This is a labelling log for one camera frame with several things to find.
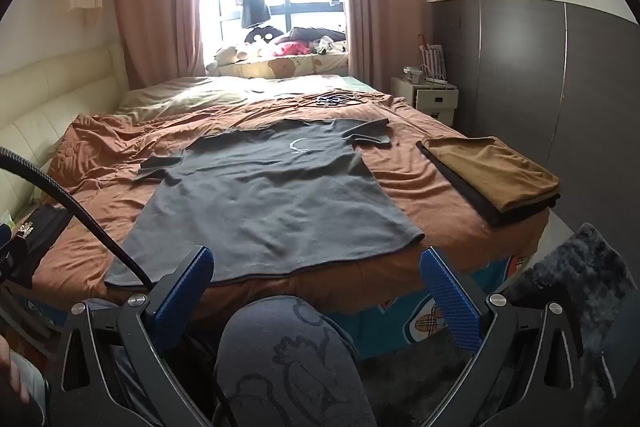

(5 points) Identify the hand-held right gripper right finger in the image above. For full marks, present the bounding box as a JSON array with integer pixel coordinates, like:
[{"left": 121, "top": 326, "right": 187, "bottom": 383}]
[{"left": 420, "top": 247, "right": 616, "bottom": 427}]

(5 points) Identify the person's left hand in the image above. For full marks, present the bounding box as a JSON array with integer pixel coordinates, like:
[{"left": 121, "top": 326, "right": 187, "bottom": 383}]
[{"left": 0, "top": 341, "right": 30, "bottom": 404}]

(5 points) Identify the beige duvet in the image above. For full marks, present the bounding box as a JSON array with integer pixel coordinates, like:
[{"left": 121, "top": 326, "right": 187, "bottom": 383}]
[{"left": 117, "top": 76, "right": 351, "bottom": 118}]

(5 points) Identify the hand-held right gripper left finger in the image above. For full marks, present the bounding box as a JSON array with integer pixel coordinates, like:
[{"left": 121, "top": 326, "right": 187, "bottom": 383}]
[{"left": 47, "top": 246, "right": 215, "bottom": 427}]

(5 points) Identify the grey t-shirt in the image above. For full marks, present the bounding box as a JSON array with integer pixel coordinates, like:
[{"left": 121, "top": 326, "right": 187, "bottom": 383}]
[{"left": 105, "top": 118, "right": 426, "bottom": 288}]

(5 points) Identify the dark clothes pile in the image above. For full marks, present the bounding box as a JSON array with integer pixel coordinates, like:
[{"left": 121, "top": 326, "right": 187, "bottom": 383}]
[{"left": 290, "top": 27, "right": 347, "bottom": 54}]

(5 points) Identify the cream padded headboard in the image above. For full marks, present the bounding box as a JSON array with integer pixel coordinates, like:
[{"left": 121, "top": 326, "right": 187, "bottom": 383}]
[{"left": 0, "top": 42, "right": 131, "bottom": 218}]

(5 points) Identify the dark grey wardrobe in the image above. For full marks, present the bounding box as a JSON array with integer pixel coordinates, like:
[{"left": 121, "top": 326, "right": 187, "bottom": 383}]
[{"left": 432, "top": 0, "right": 640, "bottom": 228}]

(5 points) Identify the dark fluffy rug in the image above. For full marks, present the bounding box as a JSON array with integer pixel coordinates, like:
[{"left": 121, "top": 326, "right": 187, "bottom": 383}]
[{"left": 360, "top": 222, "right": 636, "bottom": 427}]

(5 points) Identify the folded brown cloth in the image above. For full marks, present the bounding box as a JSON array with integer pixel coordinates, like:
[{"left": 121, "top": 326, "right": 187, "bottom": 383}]
[{"left": 422, "top": 137, "right": 560, "bottom": 212}]

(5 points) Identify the folded black cloth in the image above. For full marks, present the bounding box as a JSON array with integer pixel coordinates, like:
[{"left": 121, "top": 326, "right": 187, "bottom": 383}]
[{"left": 416, "top": 141, "right": 558, "bottom": 228}]

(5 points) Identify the black braided cable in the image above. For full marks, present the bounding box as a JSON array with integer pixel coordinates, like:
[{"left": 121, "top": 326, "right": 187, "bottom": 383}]
[{"left": 0, "top": 147, "right": 153, "bottom": 294}]

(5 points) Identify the bear print cushion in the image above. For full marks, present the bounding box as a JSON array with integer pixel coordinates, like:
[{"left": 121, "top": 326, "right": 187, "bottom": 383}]
[{"left": 210, "top": 53, "right": 349, "bottom": 80}]

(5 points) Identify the black and white plush toy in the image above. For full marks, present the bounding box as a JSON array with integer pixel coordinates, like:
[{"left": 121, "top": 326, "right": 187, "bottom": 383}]
[{"left": 245, "top": 26, "right": 283, "bottom": 50}]

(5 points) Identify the white nightstand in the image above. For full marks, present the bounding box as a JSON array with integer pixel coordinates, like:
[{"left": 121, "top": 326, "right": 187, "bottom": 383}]
[{"left": 390, "top": 77, "right": 459, "bottom": 125}]

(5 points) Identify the blue printed bedsheet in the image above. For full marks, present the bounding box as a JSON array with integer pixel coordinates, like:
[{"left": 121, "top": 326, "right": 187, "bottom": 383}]
[{"left": 320, "top": 252, "right": 531, "bottom": 360}]

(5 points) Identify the cream plush toy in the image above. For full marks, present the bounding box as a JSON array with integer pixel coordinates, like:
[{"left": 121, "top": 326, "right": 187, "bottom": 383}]
[{"left": 206, "top": 46, "right": 246, "bottom": 74}]

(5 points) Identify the orange blanket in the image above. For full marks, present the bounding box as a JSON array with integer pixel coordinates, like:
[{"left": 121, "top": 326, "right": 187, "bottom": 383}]
[{"left": 30, "top": 94, "right": 551, "bottom": 323}]

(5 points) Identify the striped paper bag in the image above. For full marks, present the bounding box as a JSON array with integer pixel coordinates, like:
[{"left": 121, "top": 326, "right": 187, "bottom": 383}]
[{"left": 417, "top": 44, "right": 446, "bottom": 80}]

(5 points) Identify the person's leg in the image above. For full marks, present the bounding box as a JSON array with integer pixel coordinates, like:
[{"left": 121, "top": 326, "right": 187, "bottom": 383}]
[{"left": 215, "top": 296, "right": 376, "bottom": 427}]

